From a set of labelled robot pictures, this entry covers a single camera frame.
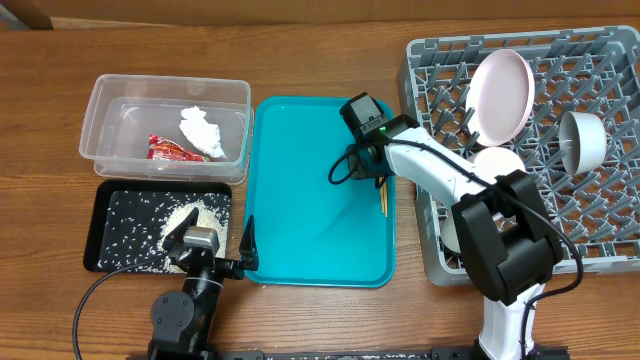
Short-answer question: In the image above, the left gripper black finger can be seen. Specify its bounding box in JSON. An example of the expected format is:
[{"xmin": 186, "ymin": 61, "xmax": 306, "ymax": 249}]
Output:
[
  {"xmin": 162, "ymin": 208, "xmax": 199, "ymax": 250},
  {"xmin": 239, "ymin": 215, "xmax": 259, "ymax": 271}
]

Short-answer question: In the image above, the wooden chopstick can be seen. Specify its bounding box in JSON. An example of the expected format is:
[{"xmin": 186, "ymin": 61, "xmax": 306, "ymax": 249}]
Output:
[
  {"xmin": 379, "ymin": 177, "xmax": 387, "ymax": 217},
  {"xmin": 380, "ymin": 181, "xmax": 388, "ymax": 217}
]

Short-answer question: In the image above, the red snack wrapper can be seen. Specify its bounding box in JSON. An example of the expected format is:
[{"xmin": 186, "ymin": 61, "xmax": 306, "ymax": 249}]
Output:
[{"xmin": 147, "ymin": 134, "xmax": 210, "ymax": 162}]

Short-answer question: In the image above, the white tissue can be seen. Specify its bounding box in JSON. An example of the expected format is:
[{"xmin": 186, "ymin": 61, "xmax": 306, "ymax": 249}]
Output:
[{"xmin": 179, "ymin": 106, "xmax": 226, "ymax": 159}]

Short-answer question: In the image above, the white cup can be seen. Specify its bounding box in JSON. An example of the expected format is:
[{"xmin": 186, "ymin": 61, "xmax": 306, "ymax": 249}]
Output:
[{"xmin": 440, "ymin": 209, "xmax": 460, "ymax": 254}]

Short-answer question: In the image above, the white bowl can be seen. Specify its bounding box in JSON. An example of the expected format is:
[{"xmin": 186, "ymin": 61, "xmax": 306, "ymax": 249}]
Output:
[{"xmin": 469, "ymin": 147, "xmax": 526, "ymax": 184}]

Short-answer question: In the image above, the white round plate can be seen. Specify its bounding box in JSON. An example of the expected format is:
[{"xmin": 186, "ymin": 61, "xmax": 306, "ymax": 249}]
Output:
[{"xmin": 465, "ymin": 49, "xmax": 535, "ymax": 147}]

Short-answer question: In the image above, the grey bowl of rice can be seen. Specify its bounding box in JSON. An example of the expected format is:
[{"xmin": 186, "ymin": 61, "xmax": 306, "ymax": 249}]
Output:
[{"xmin": 559, "ymin": 111, "xmax": 607, "ymax": 176}]

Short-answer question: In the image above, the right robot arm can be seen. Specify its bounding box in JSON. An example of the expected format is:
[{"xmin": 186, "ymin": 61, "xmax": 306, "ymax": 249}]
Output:
[{"xmin": 340, "ymin": 93, "xmax": 563, "ymax": 359}]

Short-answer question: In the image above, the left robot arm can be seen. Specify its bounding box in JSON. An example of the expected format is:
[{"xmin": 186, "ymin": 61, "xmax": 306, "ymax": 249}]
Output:
[{"xmin": 146, "ymin": 208, "xmax": 259, "ymax": 360}]

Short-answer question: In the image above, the grey dishwasher rack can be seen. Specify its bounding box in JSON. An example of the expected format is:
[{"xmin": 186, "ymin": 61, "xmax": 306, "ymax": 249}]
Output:
[{"xmin": 397, "ymin": 26, "xmax": 639, "ymax": 273}]

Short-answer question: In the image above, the spilled rice pile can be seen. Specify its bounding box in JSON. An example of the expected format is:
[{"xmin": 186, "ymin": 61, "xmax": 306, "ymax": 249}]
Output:
[{"xmin": 157, "ymin": 200, "xmax": 230, "ymax": 258}]

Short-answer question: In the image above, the black tray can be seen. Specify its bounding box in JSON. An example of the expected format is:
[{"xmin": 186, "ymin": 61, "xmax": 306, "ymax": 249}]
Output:
[{"xmin": 83, "ymin": 180, "xmax": 232, "ymax": 273}]

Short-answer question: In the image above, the teal plastic tray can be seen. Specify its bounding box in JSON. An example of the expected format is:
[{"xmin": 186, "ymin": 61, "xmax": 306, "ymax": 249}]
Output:
[{"xmin": 245, "ymin": 96, "xmax": 396, "ymax": 288}]

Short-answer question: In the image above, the clear plastic bin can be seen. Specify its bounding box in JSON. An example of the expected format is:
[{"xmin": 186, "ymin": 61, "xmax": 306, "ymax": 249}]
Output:
[{"xmin": 79, "ymin": 74, "xmax": 253, "ymax": 185}]

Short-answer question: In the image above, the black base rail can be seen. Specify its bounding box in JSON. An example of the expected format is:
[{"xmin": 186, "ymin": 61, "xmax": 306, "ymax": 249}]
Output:
[{"xmin": 129, "ymin": 342, "xmax": 571, "ymax": 360}]

